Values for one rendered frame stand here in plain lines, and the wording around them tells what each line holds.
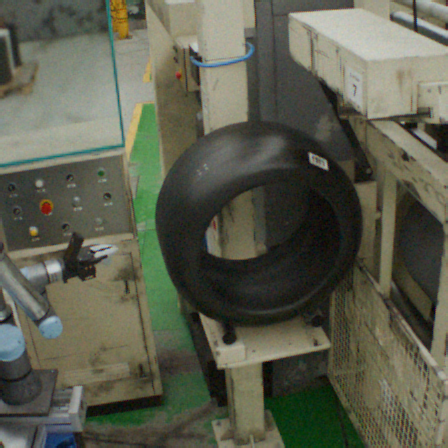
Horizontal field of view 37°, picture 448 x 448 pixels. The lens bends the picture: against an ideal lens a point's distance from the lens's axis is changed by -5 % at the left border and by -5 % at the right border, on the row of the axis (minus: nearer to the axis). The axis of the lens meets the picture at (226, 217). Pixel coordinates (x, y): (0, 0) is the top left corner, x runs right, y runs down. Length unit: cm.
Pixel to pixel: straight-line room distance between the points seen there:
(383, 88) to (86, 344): 181
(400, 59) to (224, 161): 56
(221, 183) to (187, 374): 170
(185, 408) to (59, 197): 116
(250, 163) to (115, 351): 137
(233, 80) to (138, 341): 129
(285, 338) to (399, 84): 99
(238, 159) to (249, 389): 118
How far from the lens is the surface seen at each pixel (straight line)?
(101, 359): 300
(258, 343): 224
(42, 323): 218
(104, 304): 284
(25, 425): 235
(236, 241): 237
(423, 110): 163
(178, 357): 350
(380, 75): 160
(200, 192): 186
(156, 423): 316
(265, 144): 189
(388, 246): 252
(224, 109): 217
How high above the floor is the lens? 219
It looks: 28 degrees down
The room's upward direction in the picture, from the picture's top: 4 degrees counter-clockwise
